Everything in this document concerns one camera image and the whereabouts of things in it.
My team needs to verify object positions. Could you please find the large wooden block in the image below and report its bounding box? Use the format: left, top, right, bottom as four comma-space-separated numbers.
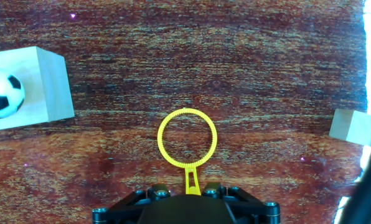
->
0, 45, 76, 133

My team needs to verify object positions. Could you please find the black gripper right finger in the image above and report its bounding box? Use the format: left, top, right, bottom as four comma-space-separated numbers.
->
202, 182, 281, 224

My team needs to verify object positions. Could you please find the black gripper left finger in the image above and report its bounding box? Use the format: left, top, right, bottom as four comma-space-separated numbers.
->
91, 182, 172, 224

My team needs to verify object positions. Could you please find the small soccer ball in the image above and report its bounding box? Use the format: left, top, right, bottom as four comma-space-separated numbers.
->
0, 68, 26, 120

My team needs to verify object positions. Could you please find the yellow bubble ring wand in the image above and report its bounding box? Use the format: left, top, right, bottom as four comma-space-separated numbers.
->
156, 107, 218, 196

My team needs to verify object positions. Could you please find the glossy wood-grain mat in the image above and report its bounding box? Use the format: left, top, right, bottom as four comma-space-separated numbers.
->
0, 0, 371, 224

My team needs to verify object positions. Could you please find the small wooden cube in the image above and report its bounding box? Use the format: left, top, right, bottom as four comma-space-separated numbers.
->
328, 108, 371, 147

